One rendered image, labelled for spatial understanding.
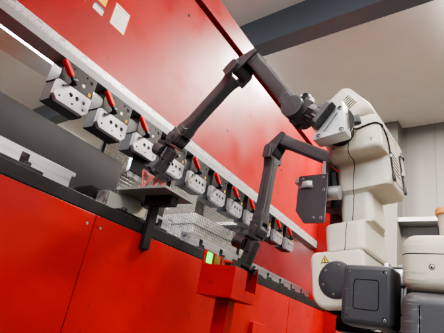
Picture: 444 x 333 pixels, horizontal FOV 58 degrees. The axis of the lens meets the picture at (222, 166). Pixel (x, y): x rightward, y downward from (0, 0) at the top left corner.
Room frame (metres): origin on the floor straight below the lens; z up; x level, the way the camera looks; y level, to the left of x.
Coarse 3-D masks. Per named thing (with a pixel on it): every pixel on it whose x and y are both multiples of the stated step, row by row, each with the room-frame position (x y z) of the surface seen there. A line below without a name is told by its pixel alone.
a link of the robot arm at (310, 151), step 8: (280, 136) 1.62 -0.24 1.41; (288, 136) 1.61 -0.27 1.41; (272, 144) 1.65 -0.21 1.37; (280, 144) 1.63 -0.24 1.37; (288, 144) 1.61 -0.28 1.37; (296, 144) 1.58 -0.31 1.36; (304, 144) 1.56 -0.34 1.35; (272, 152) 1.65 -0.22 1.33; (280, 152) 1.68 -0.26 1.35; (296, 152) 1.60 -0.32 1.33; (304, 152) 1.55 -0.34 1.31; (312, 152) 1.53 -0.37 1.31; (320, 152) 1.50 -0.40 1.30; (328, 152) 1.48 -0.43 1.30; (320, 160) 1.50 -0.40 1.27; (328, 160) 1.47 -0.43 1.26; (336, 168) 1.49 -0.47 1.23
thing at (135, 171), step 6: (132, 156) 1.61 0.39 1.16; (132, 162) 1.61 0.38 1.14; (138, 162) 1.64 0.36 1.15; (144, 162) 1.66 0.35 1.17; (126, 168) 1.62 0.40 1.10; (132, 168) 1.62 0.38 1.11; (138, 168) 1.64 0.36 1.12; (132, 174) 1.64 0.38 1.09; (138, 174) 1.65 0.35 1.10; (138, 180) 1.67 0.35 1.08
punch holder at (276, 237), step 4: (272, 220) 2.69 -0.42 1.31; (272, 224) 2.69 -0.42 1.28; (276, 224) 2.70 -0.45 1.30; (272, 228) 2.68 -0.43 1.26; (276, 228) 2.71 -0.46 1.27; (272, 232) 2.68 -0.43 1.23; (276, 232) 2.71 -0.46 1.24; (280, 232) 2.77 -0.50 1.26; (272, 236) 2.68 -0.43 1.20; (276, 236) 2.72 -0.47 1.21; (280, 236) 2.77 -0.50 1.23; (264, 240) 2.75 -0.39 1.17; (268, 240) 2.72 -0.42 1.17; (272, 240) 2.70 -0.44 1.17; (276, 240) 2.72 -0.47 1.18; (280, 240) 2.77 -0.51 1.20; (272, 244) 2.82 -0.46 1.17; (276, 244) 2.80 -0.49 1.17; (280, 244) 2.78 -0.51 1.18
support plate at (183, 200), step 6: (138, 186) 1.50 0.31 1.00; (144, 186) 1.48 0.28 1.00; (150, 186) 1.46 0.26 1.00; (156, 186) 1.44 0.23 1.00; (162, 186) 1.42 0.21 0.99; (126, 192) 1.58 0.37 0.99; (132, 192) 1.56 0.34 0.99; (138, 192) 1.55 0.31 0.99; (144, 192) 1.53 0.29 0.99; (150, 192) 1.52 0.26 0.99; (156, 192) 1.50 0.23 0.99; (162, 192) 1.49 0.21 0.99; (168, 192) 1.47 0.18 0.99; (174, 192) 1.46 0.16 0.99; (138, 198) 1.64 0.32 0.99; (144, 198) 1.62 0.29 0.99; (180, 198) 1.52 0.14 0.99; (186, 198) 1.52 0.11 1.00
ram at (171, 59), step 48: (0, 0) 1.01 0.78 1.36; (48, 0) 1.11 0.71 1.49; (96, 0) 1.25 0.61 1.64; (144, 0) 1.41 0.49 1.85; (192, 0) 1.64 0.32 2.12; (48, 48) 1.19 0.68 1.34; (96, 48) 1.30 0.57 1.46; (144, 48) 1.48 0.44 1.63; (192, 48) 1.71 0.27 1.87; (144, 96) 1.54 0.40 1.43; (192, 96) 1.78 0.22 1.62; (240, 96) 2.13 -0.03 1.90; (240, 144) 2.21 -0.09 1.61; (288, 192) 2.81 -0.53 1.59
